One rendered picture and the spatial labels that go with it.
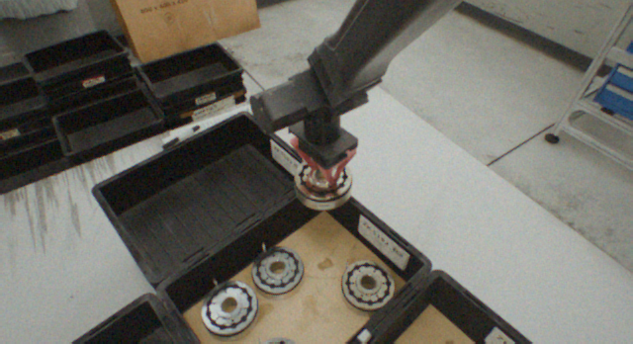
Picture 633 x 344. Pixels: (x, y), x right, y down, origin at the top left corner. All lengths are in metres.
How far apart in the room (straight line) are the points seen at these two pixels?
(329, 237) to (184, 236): 0.32
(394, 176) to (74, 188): 0.93
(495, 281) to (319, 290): 0.44
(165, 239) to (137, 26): 2.41
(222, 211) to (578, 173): 2.03
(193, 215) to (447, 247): 0.63
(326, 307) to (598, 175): 2.03
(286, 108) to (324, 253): 0.43
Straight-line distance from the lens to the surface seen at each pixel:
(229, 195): 0.95
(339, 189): 0.65
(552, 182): 2.40
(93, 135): 2.01
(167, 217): 0.95
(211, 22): 3.31
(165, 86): 1.98
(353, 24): 0.33
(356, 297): 0.76
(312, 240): 0.85
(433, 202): 1.12
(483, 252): 1.07
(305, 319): 0.77
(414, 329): 0.79
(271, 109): 0.48
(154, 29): 3.20
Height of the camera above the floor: 1.55
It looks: 47 degrees down
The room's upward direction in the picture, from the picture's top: straight up
